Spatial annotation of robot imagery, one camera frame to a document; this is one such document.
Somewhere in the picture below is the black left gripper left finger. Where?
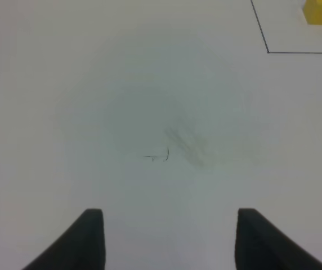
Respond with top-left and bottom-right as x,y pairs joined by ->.
25,209 -> 105,270

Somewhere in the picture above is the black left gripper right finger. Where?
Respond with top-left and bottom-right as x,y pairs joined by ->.
234,208 -> 322,270

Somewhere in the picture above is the yellow template block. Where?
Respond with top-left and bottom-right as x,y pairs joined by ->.
302,0 -> 322,25

